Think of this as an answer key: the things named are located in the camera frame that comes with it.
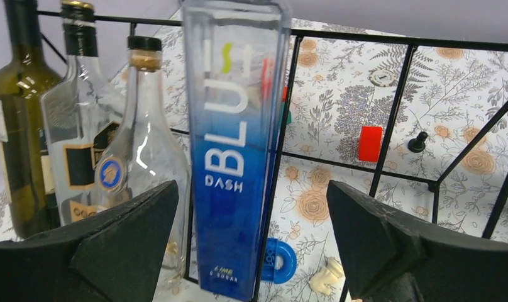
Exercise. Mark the cream chess piece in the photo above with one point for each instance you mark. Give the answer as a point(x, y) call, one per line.
point(327, 276)

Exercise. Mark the black wire wine rack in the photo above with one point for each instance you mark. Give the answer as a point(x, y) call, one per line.
point(454, 91)

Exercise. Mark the blue arch toy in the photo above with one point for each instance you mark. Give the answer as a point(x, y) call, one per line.
point(279, 262)

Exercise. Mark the red block near rack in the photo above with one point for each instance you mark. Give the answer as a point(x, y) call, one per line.
point(369, 143)

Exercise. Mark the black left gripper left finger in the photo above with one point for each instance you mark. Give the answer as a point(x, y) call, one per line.
point(115, 255)

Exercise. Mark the clear square bottle black cap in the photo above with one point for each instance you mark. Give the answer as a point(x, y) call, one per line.
point(81, 115)

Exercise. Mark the black chess pawn right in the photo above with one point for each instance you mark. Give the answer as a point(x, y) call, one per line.
point(418, 144)

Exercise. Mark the white poker chip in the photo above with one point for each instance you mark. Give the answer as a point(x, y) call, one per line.
point(382, 78)

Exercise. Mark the clear round bottle gold label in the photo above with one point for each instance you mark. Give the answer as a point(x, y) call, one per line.
point(144, 153)

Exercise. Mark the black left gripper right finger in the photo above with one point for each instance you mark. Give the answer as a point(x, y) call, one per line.
point(390, 255)

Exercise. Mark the blue square glass bottle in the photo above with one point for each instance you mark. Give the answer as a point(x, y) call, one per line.
point(235, 59)

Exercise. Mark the dark green wine bottle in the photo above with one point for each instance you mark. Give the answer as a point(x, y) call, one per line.
point(23, 148)

